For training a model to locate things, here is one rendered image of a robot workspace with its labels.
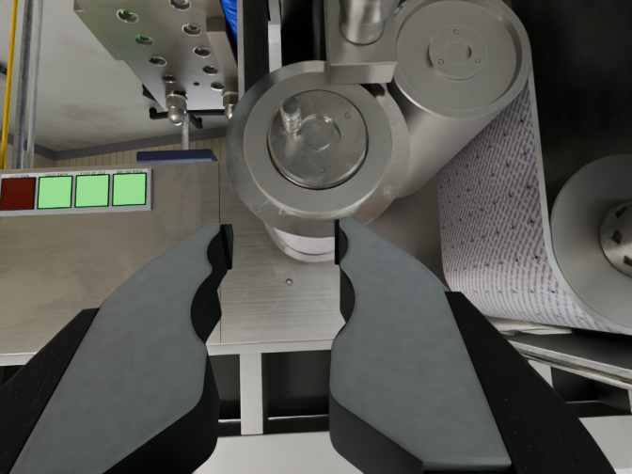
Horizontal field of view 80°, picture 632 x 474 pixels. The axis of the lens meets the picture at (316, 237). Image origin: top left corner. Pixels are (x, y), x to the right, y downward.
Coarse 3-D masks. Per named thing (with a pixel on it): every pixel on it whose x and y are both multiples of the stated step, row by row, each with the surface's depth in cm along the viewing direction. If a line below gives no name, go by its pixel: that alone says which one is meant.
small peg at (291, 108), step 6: (282, 102) 26; (288, 102) 26; (294, 102) 26; (282, 108) 26; (288, 108) 26; (294, 108) 26; (300, 108) 26; (282, 114) 26; (288, 114) 26; (294, 114) 26; (300, 114) 26; (282, 120) 27; (288, 120) 26; (294, 120) 26; (300, 120) 27; (288, 126) 27; (294, 126) 27; (300, 126) 28; (294, 132) 28
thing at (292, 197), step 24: (312, 72) 30; (264, 96) 30; (288, 96) 30; (360, 96) 30; (264, 120) 29; (384, 120) 30; (264, 144) 29; (384, 144) 29; (264, 168) 29; (360, 168) 29; (384, 168) 29; (264, 192) 29; (288, 192) 29; (312, 192) 29; (336, 192) 29; (360, 192) 29
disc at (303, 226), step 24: (288, 72) 31; (384, 96) 31; (240, 120) 30; (240, 144) 30; (408, 144) 30; (240, 168) 30; (240, 192) 30; (384, 192) 30; (264, 216) 29; (288, 216) 29; (312, 216) 29; (336, 216) 29; (360, 216) 29
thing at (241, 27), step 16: (240, 0) 33; (256, 0) 43; (240, 16) 32; (256, 16) 42; (240, 32) 32; (256, 32) 42; (240, 48) 32; (256, 48) 41; (240, 64) 32; (256, 64) 40; (240, 80) 31; (256, 80) 40; (240, 96) 31
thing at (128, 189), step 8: (120, 176) 62; (128, 176) 62; (136, 176) 62; (144, 176) 62; (120, 184) 62; (128, 184) 62; (136, 184) 62; (144, 184) 62; (120, 192) 62; (128, 192) 62; (136, 192) 62; (144, 192) 62; (120, 200) 62; (128, 200) 62; (136, 200) 62; (144, 200) 62
